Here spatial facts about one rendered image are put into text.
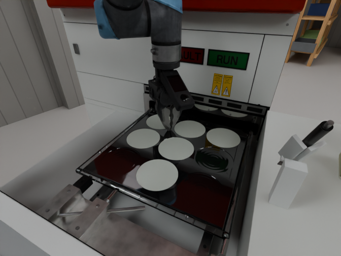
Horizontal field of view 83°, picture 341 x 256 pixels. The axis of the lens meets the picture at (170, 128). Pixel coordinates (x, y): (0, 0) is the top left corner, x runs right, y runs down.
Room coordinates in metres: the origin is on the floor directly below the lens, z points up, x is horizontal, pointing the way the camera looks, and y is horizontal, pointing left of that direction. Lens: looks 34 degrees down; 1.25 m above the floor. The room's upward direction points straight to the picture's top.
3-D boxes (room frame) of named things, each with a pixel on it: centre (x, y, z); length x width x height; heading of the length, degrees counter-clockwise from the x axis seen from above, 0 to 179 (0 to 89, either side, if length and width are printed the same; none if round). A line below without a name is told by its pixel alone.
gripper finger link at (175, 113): (0.53, 0.00, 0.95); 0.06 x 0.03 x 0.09; 29
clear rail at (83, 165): (0.50, 0.15, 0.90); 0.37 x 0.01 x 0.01; 154
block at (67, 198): (0.25, 0.23, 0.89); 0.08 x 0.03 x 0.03; 154
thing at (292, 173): (0.22, -0.19, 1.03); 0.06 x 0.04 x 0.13; 154
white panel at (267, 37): (0.71, 0.06, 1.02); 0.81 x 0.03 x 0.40; 64
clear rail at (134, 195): (0.26, 0.06, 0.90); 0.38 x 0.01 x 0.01; 64
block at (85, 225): (0.21, 0.15, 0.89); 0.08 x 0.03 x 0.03; 154
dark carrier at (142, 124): (0.42, -0.02, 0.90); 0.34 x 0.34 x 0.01; 64
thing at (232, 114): (0.62, -0.09, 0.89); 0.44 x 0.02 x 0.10; 64
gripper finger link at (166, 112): (0.52, 0.03, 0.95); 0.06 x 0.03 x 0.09; 29
